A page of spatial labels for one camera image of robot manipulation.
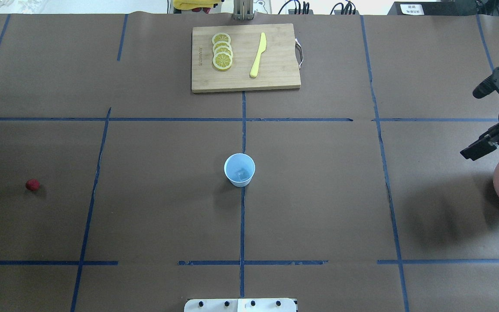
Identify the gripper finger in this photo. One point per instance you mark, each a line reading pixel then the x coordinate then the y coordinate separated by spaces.
pixel 486 143

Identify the ice cube in cup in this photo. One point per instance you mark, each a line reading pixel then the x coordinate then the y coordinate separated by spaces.
pixel 243 175

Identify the light blue plastic cup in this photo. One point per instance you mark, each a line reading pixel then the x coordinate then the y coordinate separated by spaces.
pixel 239 169

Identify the wooden cutting board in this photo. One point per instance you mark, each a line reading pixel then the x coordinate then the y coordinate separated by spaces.
pixel 279 68

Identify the yellow plastic knife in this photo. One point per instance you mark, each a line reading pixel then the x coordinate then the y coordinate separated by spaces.
pixel 257 61

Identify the lemon slice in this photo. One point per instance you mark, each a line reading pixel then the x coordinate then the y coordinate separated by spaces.
pixel 223 53
pixel 220 44
pixel 222 62

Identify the yellow bag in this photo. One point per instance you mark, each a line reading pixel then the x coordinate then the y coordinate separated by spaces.
pixel 196 5

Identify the red strawberry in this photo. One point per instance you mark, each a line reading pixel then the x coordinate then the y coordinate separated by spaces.
pixel 32 184

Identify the clear plastic bag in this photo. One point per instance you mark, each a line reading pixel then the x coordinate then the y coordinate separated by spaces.
pixel 28 7

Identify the aluminium frame post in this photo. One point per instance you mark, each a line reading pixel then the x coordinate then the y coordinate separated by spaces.
pixel 243 10

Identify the lemon slice nearest handle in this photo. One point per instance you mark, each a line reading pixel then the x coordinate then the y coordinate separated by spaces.
pixel 221 37

